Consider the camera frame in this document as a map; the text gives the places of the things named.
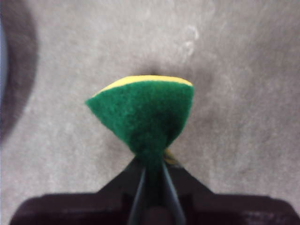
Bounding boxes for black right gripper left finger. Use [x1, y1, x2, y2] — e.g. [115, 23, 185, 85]
[10, 157, 148, 225]

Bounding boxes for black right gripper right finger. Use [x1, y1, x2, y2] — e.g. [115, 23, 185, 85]
[163, 161, 299, 225]

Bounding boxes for yellow sponge with green pad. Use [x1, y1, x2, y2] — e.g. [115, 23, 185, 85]
[84, 74, 195, 208]

